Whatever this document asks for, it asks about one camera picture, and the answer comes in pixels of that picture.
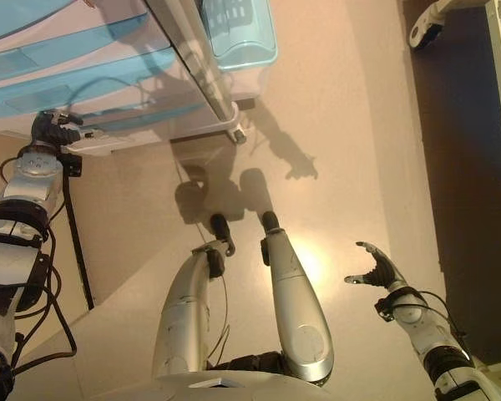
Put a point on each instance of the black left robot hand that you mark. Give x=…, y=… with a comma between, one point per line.
x=54, y=127

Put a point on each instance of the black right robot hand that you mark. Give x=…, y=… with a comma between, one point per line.
x=384, y=271

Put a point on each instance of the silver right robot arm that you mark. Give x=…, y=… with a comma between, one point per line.
x=417, y=319

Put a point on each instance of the blue front cart drawer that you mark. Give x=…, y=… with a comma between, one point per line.
x=46, y=100
x=87, y=62

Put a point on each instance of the white medical cart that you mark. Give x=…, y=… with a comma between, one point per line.
x=200, y=62

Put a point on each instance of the cart caster wheel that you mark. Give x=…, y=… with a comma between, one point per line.
x=239, y=135

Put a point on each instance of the light blue bin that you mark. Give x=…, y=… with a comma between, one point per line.
x=242, y=37

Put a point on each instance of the white bed caster wheel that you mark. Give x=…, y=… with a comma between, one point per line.
x=423, y=31

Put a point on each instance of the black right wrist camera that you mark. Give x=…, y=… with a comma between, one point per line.
x=384, y=307

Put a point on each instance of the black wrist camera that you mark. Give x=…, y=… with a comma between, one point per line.
x=384, y=307
x=72, y=165

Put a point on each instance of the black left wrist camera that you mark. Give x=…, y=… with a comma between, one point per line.
x=72, y=165

